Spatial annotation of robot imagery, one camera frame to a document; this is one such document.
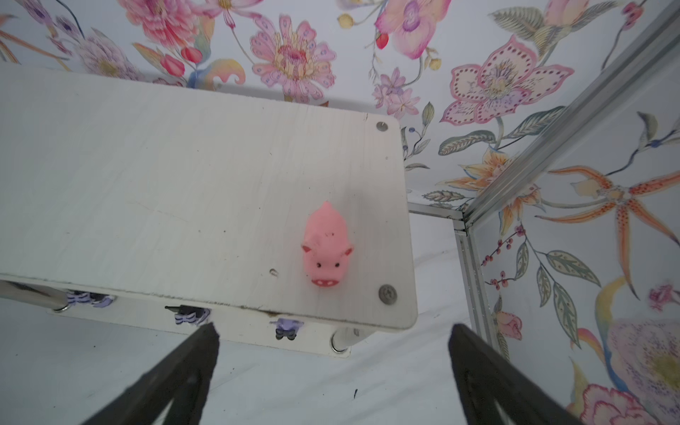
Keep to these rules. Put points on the black purple toy figure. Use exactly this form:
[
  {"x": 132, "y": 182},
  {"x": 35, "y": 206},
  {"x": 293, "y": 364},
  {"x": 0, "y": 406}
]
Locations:
[
  {"x": 287, "y": 328},
  {"x": 191, "y": 315},
  {"x": 97, "y": 300}
]

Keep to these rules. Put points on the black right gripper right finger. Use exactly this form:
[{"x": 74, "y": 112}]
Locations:
[{"x": 489, "y": 386}]

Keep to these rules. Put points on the aluminium corner post right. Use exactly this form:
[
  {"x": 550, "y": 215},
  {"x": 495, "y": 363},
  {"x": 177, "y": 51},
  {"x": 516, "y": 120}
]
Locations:
[{"x": 640, "y": 60}]

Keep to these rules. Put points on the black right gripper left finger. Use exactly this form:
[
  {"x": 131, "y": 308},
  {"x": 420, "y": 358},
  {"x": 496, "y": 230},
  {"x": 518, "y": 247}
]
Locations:
[{"x": 178, "y": 386}]

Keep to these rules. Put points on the white two-tier shelf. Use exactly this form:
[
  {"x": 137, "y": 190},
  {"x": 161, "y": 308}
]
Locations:
[{"x": 162, "y": 196}]

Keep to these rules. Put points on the pink pig toy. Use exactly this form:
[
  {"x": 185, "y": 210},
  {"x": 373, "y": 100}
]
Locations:
[{"x": 326, "y": 247}]

